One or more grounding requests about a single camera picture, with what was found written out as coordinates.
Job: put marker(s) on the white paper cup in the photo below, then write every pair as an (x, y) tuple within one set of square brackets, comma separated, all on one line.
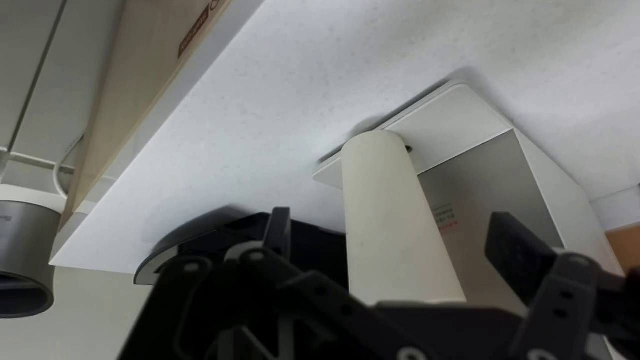
[(394, 246)]

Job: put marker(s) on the beige cabinet door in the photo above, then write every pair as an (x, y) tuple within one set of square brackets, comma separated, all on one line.
[(52, 56)]

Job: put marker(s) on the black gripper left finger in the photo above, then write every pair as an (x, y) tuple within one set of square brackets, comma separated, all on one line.
[(317, 319)]

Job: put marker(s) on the silver coffee maker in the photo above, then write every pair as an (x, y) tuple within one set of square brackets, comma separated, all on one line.
[(473, 162)]

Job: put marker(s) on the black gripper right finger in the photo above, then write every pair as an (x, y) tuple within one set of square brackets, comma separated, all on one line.
[(568, 296)]

